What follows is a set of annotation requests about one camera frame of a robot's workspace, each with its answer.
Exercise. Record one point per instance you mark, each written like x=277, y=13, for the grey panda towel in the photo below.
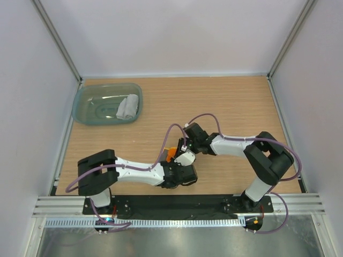
x=127, y=109

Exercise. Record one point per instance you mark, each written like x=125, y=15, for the teal plastic container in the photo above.
x=98, y=104

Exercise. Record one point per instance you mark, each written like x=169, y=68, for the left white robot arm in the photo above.
x=100, y=171

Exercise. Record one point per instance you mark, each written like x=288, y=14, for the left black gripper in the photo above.
x=174, y=163

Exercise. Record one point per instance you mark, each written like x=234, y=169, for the aluminium rail frame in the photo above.
x=295, y=204

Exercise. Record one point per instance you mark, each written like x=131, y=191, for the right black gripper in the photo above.
x=181, y=143

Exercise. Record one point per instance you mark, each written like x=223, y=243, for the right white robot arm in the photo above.
x=269, y=159

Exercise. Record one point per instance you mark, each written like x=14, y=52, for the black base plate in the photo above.
x=232, y=203

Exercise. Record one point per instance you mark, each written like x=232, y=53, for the grey orange towel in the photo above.
x=170, y=153

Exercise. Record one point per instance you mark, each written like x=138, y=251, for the white slotted cable duct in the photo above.
x=93, y=222

